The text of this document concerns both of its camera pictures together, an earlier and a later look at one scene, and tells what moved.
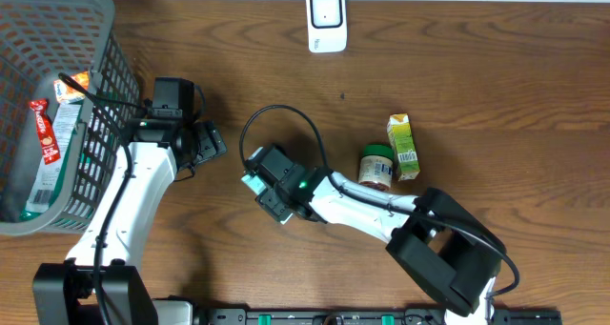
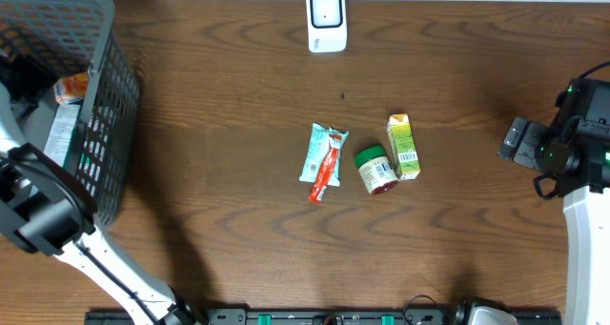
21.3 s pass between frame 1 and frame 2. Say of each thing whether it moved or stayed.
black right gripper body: moved
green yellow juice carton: stayed
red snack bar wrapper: moved
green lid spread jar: moved
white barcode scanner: stayed
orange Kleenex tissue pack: stayed
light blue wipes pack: moved
